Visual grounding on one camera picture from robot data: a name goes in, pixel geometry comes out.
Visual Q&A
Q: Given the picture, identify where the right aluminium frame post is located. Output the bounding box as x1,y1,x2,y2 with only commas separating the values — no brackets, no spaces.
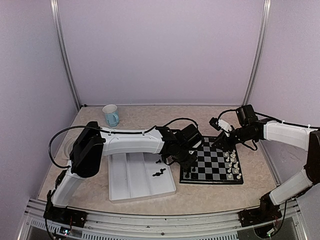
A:
242,0,272,105

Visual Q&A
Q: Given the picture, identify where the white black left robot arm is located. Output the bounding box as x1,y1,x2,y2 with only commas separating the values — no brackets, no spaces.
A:
47,121,204,223

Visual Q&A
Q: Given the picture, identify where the left aluminium frame post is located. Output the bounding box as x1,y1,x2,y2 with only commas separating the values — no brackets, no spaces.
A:
50,0,82,111

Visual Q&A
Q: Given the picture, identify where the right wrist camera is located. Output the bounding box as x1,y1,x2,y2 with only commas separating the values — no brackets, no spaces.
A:
209,117,233,137

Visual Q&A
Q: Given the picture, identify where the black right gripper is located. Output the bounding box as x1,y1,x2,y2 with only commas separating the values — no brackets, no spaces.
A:
212,125,255,152

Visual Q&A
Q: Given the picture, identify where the aluminium frame post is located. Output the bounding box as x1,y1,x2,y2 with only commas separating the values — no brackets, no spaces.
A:
50,0,82,111
242,0,272,105

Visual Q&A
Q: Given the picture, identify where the white plastic tray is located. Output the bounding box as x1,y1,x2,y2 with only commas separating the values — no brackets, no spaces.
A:
108,152,177,204

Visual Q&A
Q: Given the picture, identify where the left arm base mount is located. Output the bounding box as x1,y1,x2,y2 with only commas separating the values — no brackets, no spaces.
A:
43,207,88,228

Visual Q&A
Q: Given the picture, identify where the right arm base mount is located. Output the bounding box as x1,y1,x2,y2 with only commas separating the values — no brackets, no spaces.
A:
238,207,283,227

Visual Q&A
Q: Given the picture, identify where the clear plastic lid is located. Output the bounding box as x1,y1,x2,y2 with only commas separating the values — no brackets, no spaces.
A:
61,136,77,161

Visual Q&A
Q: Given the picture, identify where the front aluminium rail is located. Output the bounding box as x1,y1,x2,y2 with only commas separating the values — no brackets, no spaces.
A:
14,198,311,240

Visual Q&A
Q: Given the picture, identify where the light blue mug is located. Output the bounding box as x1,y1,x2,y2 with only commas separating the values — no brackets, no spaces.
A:
102,104,120,128

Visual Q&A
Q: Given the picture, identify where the black white chess board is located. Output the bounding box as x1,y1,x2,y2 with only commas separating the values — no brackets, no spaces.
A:
179,136,244,185

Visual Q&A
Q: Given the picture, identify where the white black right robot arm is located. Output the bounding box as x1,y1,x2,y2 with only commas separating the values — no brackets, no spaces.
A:
209,104,320,222

